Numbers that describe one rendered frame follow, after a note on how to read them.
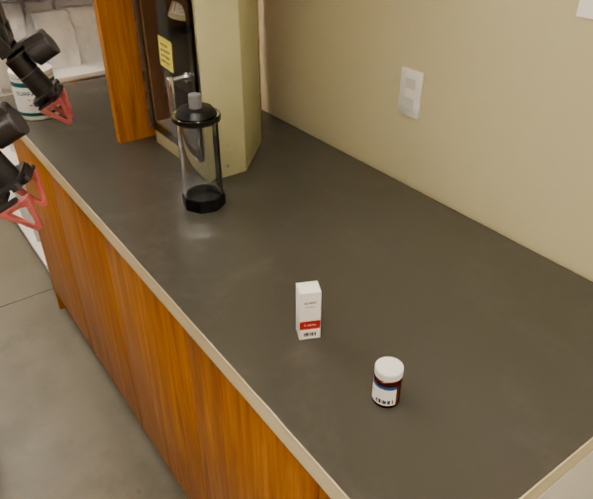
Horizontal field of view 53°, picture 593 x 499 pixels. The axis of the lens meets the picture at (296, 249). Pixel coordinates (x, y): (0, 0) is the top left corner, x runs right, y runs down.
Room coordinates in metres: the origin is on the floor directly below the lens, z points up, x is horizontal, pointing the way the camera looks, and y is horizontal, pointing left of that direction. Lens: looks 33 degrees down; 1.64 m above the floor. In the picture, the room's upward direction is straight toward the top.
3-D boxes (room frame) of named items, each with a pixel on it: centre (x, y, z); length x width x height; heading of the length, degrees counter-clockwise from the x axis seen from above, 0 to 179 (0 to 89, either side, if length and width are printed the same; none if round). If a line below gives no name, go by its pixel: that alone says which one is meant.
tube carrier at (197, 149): (1.27, 0.22, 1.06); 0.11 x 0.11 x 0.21
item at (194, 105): (1.27, 0.22, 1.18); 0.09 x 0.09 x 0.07
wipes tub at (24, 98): (1.88, 0.83, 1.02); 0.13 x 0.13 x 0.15
